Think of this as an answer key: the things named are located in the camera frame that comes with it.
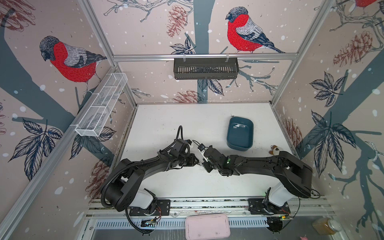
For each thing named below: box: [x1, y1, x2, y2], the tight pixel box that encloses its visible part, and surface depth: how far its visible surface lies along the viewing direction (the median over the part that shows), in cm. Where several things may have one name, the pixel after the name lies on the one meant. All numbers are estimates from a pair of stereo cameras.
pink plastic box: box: [185, 213, 231, 240], surface depth 68 cm
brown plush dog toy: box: [268, 145, 280, 156], surface depth 94 cm
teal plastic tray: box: [226, 116, 254, 152], surface depth 105 cm
